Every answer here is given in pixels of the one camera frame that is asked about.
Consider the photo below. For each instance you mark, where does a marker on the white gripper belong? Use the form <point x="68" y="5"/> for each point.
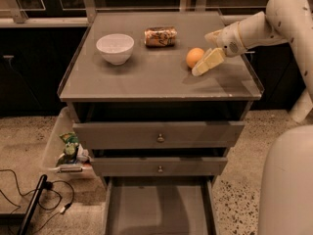
<point x="229" y="40"/>

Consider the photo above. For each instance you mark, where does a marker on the orange fruit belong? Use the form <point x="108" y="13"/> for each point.
<point x="193" y="56"/>

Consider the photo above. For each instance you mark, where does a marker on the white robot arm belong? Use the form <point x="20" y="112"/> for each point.
<point x="286" y="197"/>

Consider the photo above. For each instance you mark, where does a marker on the grey top drawer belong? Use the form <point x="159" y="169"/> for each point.
<point x="143" y="135"/>

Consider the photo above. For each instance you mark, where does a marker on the grey drawer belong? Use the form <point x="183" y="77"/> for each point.
<point x="143" y="135"/>
<point x="159" y="206"/>
<point x="148" y="166"/>

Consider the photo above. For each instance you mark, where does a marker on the grey drawer cabinet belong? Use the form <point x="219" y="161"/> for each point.
<point x="155" y="83"/>

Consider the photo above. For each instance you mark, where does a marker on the brass top drawer knob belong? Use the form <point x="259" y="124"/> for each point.
<point x="160" y="138"/>

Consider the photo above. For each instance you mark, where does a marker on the grey middle drawer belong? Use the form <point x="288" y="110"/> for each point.
<point x="148" y="166"/>

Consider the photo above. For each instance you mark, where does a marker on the grey bottom drawer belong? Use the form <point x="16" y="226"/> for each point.
<point x="159" y="206"/>

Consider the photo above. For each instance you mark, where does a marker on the crushed brown soda can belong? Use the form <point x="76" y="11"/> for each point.
<point x="163" y="36"/>

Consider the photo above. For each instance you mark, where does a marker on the white ceramic bowl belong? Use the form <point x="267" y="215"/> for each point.
<point x="115" y="48"/>

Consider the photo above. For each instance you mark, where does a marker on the white pole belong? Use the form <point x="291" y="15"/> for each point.
<point x="302" y="107"/>

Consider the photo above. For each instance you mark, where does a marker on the green snack bag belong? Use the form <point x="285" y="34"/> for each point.
<point x="70" y="149"/>

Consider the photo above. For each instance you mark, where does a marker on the clear plastic storage bin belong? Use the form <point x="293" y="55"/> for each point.
<point x="80" y="168"/>

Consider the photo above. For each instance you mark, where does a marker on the black flat bar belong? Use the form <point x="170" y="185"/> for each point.
<point x="32" y="205"/>

